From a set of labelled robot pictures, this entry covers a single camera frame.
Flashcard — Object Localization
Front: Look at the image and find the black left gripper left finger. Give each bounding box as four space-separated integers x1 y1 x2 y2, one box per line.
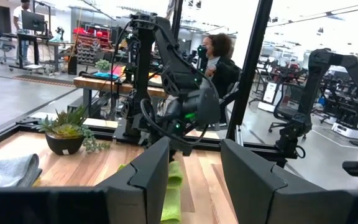
0 136 171 224

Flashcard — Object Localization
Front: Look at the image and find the grey office chair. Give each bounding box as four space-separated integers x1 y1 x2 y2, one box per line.
0 21 17 65

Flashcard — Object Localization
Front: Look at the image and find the potted succulent plant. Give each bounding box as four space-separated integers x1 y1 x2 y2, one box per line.
30 105 112 156

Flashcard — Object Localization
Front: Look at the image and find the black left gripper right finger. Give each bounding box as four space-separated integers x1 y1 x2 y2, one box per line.
220 138 358 224

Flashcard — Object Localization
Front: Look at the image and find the grey microfiber towel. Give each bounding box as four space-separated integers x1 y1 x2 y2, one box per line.
0 152 44 189

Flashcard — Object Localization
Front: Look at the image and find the person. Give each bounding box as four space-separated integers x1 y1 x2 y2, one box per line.
201 32 242 101
12 0 32 65

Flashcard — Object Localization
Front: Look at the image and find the lime green microfiber towel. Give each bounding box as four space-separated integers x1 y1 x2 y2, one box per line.
117 159 185 224

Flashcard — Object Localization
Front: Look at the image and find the red parts bin rack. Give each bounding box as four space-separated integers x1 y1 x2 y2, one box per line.
73 26 112 67

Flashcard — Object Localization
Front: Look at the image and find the black computer monitor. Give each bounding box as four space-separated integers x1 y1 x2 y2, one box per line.
21 9 47 32

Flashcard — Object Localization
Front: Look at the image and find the black aluminium table frame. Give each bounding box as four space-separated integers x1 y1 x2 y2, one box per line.
0 0 291 166

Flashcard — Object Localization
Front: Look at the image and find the wooden background table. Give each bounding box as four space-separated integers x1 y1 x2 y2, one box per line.
73 72 171 119

